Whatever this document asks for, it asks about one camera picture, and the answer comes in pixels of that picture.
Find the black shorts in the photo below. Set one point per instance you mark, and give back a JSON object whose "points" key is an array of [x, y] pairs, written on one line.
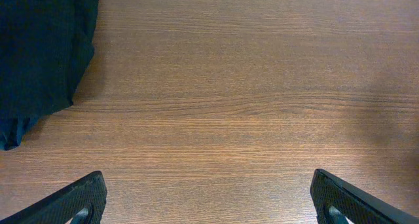
{"points": [[46, 46]]}

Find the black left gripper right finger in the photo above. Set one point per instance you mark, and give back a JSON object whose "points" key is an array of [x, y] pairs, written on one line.
{"points": [[337, 201]]}

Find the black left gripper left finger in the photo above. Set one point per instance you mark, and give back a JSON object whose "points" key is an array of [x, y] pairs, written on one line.
{"points": [[82, 201]]}

